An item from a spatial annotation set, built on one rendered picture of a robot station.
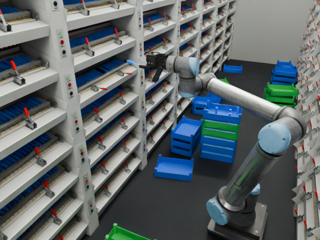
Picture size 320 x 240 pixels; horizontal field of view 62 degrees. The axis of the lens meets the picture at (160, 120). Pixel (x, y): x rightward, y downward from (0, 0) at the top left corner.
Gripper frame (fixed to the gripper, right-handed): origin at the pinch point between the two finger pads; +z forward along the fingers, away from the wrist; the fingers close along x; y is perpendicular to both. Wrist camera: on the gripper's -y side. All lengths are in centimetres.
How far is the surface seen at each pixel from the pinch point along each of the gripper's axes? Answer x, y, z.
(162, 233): 29, -100, -25
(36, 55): 48, 16, 22
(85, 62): 29.9, 8.5, 11.7
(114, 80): 5.5, -9.5, 12.9
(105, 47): 8.1, 10.6, 13.9
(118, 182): 9, -87, 17
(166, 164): -37, -99, -2
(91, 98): 29.3, -11.0, 12.4
